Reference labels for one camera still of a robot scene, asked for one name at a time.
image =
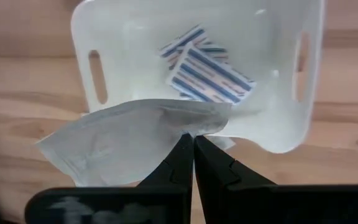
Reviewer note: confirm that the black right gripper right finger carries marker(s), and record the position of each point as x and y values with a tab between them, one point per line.
216	174

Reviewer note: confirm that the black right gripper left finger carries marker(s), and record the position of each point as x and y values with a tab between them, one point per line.
179	168

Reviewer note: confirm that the plain white packet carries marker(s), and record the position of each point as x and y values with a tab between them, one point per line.
120	140

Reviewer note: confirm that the blue striped bandage packet pile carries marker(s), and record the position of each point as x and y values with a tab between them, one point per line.
210	76

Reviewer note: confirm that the white plastic bin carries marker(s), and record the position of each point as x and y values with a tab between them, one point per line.
129	46

